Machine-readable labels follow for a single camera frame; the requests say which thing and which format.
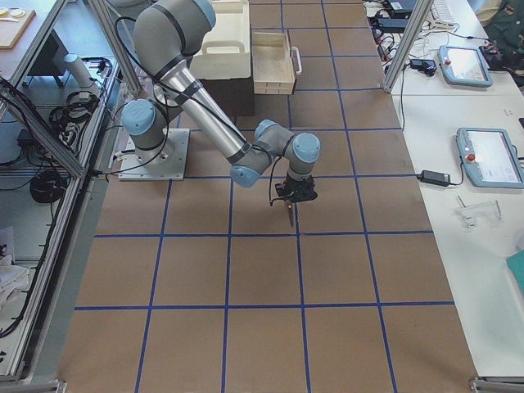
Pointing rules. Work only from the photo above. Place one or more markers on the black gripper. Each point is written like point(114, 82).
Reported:
point(293, 189)

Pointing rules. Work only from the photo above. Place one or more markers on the orange grey handled scissors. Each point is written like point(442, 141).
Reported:
point(290, 209)

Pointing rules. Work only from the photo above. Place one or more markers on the white drawer handle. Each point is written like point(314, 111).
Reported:
point(296, 60)

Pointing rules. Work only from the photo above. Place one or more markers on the light wooden drawer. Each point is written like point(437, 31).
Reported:
point(273, 69)

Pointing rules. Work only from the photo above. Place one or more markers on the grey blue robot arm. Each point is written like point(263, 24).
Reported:
point(165, 35)

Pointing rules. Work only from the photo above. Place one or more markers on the dark brown drawer cabinet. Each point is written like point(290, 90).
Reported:
point(234, 96)

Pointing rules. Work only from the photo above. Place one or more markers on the black power adapter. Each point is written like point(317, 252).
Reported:
point(434, 178)

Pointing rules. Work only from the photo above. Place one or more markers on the white plastic tray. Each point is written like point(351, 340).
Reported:
point(226, 49)

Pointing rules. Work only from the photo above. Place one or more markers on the lower grey teach pendant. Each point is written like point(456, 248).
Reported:
point(489, 158)

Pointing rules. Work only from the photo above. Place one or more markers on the grey teach pendant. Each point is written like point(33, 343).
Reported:
point(464, 66)
point(489, 158)

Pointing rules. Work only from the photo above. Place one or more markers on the upper grey teach pendant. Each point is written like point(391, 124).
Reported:
point(464, 66)

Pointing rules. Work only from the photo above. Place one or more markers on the teal cloth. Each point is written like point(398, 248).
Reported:
point(515, 263)

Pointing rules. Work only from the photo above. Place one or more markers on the wooden cutting board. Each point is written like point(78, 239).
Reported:
point(14, 22)

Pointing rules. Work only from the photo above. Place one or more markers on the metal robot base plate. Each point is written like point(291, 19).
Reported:
point(165, 162)

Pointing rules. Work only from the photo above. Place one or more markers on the clear acrylic bracket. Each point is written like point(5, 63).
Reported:
point(469, 214)

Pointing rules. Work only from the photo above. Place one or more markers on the aluminium frame post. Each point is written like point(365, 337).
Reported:
point(411, 32)

